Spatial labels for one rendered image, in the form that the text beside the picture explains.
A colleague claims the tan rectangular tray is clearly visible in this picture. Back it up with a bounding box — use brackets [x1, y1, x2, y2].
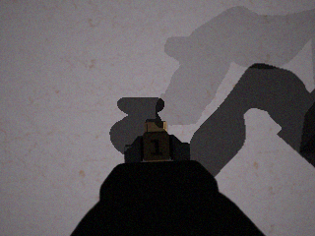
[145, 121, 167, 132]

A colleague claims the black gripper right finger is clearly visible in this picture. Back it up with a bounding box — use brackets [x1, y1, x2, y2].
[169, 135, 190, 161]

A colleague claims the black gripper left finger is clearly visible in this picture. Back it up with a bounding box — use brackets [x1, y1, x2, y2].
[124, 136, 144, 163]

